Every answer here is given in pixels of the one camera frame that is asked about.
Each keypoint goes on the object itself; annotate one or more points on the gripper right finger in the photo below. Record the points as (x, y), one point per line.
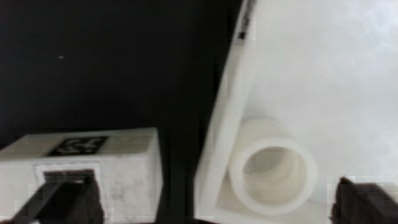
(365, 205)

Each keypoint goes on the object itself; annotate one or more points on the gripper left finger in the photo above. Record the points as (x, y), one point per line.
(64, 202)

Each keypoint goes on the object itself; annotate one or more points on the white square tabletop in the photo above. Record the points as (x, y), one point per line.
(304, 122)

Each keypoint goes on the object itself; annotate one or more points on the white table leg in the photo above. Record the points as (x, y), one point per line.
(118, 153)

